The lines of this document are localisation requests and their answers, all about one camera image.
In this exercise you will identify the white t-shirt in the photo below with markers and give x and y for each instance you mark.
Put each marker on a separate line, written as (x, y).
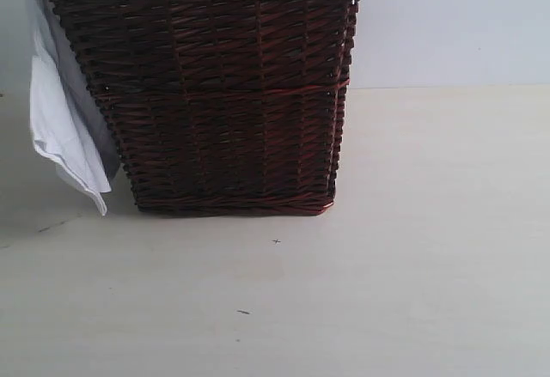
(67, 127)

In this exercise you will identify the dark red wicker basket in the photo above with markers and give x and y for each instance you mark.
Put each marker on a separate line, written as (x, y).
(220, 107)

